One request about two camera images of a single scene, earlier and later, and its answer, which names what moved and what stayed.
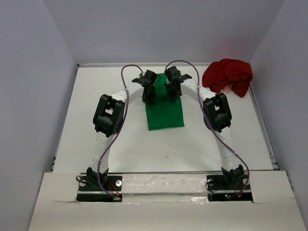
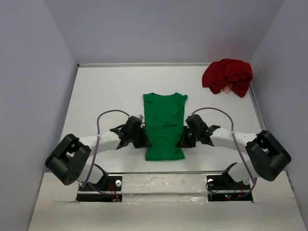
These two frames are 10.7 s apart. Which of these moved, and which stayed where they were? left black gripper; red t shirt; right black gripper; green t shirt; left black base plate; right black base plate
Moved: left black gripper; right black gripper; green t shirt
Stayed: red t shirt; right black base plate; left black base plate
